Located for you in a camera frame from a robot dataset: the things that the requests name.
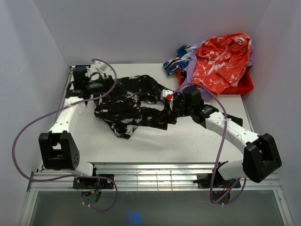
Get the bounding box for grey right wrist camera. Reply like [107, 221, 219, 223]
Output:
[160, 89, 174, 104]

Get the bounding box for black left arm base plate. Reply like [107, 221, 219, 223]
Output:
[72, 178, 114, 204]

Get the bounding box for orange white tie-dye garment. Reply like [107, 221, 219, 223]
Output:
[192, 33, 252, 95]

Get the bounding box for black white tie-dye trousers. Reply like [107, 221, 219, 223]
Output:
[94, 75, 177, 139]

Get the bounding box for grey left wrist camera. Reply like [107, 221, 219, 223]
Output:
[95, 63, 108, 73]

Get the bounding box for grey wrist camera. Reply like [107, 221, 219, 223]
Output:
[160, 89, 174, 104]
[95, 63, 108, 73]

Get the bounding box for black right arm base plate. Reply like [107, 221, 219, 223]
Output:
[193, 173, 236, 201]

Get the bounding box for blue white patterned garment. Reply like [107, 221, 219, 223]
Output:
[163, 45, 196, 76]

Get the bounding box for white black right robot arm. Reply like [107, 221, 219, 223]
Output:
[161, 87, 282, 187]

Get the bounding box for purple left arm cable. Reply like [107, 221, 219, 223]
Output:
[12, 58, 118, 212]

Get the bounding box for blue label sticker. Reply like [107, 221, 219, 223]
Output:
[75, 64, 91, 69]

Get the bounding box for red plastic bin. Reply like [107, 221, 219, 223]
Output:
[176, 70, 254, 96]

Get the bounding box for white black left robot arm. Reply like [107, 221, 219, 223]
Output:
[39, 67, 114, 188]

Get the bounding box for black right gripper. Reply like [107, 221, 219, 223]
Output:
[156, 100, 193, 125]

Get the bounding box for lilac purple garment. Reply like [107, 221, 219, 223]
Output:
[182, 43, 255, 102]

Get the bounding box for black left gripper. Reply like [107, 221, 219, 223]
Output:
[86, 73, 127, 99]

